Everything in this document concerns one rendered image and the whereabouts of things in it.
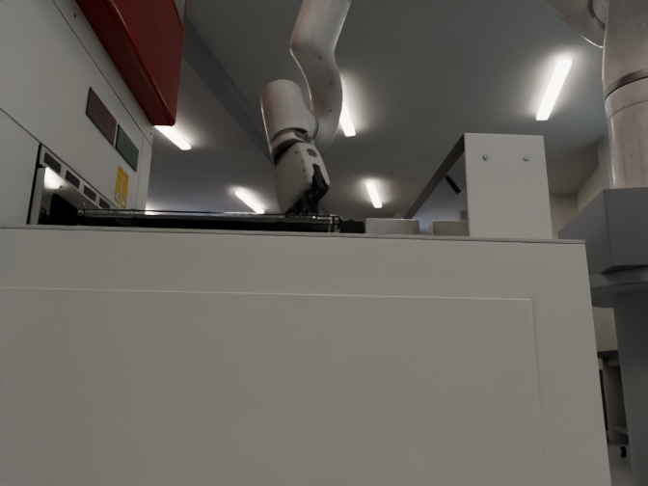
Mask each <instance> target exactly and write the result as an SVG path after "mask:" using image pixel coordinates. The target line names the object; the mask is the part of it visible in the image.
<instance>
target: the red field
mask: <svg viewBox="0 0 648 486"><path fill-rule="evenodd" d="M89 114H90V115H91V116H92V117H93V118H94V120H95V121H96V122H97V123H98V124H99V126H100V127H101V128H102V129H103V130H104V132H105V133H106V134H107V135H108V136H109V138H110V139H111V140H112V141H113V142H114V137H115V128H116V121H115V120H114V119H113V117H112V116H111V115H110V113H109V112H108V111H107V110H106V108H105V107H104V106H103V104H102V103H101V102H100V100H99V99H98V98H97V96H96V95H95V93H94V92H93V91H92V94H91V101H90V109H89Z"/></svg>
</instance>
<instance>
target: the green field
mask: <svg viewBox="0 0 648 486"><path fill-rule="evenodd" d="M118 148H119V149H120V151H121V152H122V153H123V154H124V156H125V157H126V158H127V159H128V160H129V162H130V163H131V164H132V165H133V166H134V167H135V169H137V160H138V150H137V149H136V148H135V147H134V145H133V144H132V143H131V141H130V140H129V139H128V138H127V136H126V135H125V134H124V132H123V131H122V129H121V128H120V134H119V141H118Z"/></svg>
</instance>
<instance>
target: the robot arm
mask: <svg viewBox="0 0 648 486"><path fill-rule="evenodd" d="M351 1H352V0H303V2H302V5H301V8H300V11H299V13H298V16H297V19H296V22H295V25H294V28H293V31H292V34H291V37H290V43H289V49H290V52H291V55H292V57H293V58H294V60H295V61H296V63H297V64H298V66H299V68H300V69H301V71H302V72H303V74H304V76H305V78H306V80H307V82H308V85H309V89H310V110H309V109H308V108H307V106H306V104H305V101H304V98H303V94H302V91H301V89H300V87H299V86H298V85H297V84H296V83H294V82H292V81H290V80H276V81H273V82H271V83H269V84H268V85H266V86H265V87H264V89H263V90H262V92H261V94H260V104H261V109H262V114H263V118H264V124H265V129H266V134H267V140H268V145H269V150H270V155H271V159H272V161H273V163H274V164H275V165H276V167H275V180H276V191H277V199H278V204H279V208H280V211H281V212H282V213H284V212H285V214H305V215H318V213H319V208H318V203H319V201H320V200H321V199H322V198H323V197H324V196H325V195H326V194H327V193H328V192H329V190H330V180H329V177H328V174H327V171H326V168H325V165H324V163H323V160H322V158H321V156H323V155H324V154H325V153H326V152H327V151H328V149H329V148H330V146H331V144H332V142H333V140H334V137H335V135H336V132H337V129H338V123H339V119H340V116H341V111H342V105H343V90H342V84H341V79H340V75H339V72H338V66H337V63H336V59H335V48H336V44H337V42H338V37H339V34H340V31H341V28H342V25H343V23H344V20H345V17H346V15H347V12H348V9H349V7H350V4H351ZM537 1H538V2H540V3H541V4H543V5H544V6H545V7H547V8H548V9H549V10H551V11H552V12H553V13H554V14H555V15H557V16H558V17H559V18H560V19H561V20H562V21H564V22H565V23H566V24H567V25H568V26H570V27H571V28H572V29H573V30H574V31H576V32H577V33H578V34H580V35H581V36H582V37H584V38H585V39H587V40H588V41H590V42H592V43H593V44H595V45H597V46H600V47H602V48H604V51H603V64H602V80H603V91H604V101H605V109H606V118H607V133H608V141H609V150H610V159H611V168H612V176H613V184H614V188H631V187H648V0H537Z"/></svg>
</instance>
